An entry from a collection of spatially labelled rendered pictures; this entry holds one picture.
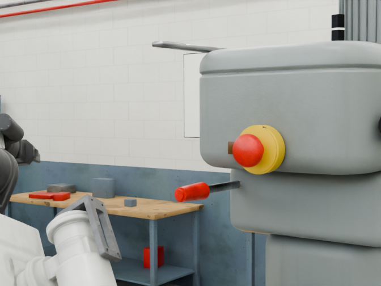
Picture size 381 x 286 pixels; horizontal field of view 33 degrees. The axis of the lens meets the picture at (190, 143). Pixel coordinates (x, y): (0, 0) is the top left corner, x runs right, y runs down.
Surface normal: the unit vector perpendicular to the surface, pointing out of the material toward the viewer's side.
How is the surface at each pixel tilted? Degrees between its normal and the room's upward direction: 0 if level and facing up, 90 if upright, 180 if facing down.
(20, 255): 57
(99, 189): 90
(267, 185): 90
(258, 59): 81
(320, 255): 83
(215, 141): 90
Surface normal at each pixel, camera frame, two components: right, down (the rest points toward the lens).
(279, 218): -0.60, 0.04
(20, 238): 0.81, -0.53
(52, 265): -0.48, -0.37
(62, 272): -0.65, -0.24
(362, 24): -0.77, 0.04
